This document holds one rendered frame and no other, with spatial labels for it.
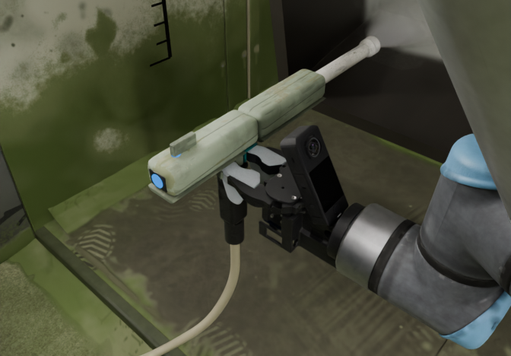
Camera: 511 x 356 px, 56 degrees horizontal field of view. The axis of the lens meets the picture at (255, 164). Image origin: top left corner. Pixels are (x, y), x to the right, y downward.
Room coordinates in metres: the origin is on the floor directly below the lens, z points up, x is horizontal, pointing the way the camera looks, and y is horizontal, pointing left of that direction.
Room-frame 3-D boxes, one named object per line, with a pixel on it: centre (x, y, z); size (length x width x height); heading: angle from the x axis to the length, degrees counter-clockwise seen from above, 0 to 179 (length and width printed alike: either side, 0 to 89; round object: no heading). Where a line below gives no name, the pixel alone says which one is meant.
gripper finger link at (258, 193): (0.45, -0.01, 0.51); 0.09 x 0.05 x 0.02; 57
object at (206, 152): (0.61, -0.05, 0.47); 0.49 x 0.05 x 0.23; 139
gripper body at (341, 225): (0.44, -0.07, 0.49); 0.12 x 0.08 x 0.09; 50
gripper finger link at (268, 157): (0.52, 0.00, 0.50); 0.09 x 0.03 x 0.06; 44
